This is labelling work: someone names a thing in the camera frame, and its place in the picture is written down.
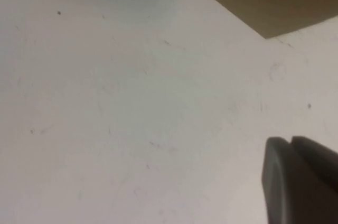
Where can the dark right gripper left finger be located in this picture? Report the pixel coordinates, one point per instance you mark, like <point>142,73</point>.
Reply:
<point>280,181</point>

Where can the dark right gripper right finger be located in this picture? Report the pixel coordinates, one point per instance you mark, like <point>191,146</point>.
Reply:
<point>322,171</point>

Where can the cardboard drawer with window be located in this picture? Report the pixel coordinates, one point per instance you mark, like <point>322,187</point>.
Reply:
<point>280,2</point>

